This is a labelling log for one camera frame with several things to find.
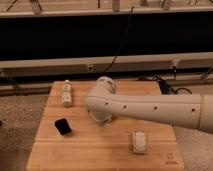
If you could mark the black eraser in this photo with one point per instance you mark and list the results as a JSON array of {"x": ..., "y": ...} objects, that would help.
[{"x": 62, "y": 126}]

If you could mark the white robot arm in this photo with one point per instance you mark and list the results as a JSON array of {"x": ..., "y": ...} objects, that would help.
[{"x": 186, "y": 110}]

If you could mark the small clear plastic bottle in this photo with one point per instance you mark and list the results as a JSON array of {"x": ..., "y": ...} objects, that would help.
[{"x": 66, "y": 96}]

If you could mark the white rectangular packet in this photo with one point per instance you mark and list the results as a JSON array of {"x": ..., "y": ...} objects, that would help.
[{"x": 139, "y": 142}]

